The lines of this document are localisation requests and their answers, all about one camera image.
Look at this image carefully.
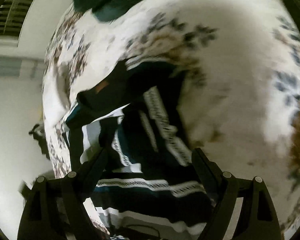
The dark object beside bed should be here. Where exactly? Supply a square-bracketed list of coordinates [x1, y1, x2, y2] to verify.
[29, 123, 50, 160]

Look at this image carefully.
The floral white fleece blanket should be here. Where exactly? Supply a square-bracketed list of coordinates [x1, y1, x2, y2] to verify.
[43, 0, 300, 239]

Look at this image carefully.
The dark patterned knit garment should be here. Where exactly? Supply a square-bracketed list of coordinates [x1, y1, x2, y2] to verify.
[63, 61, 213, 239]

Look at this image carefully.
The louvered window shutter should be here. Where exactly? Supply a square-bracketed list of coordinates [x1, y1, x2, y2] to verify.
[0, 0, 33, 38]

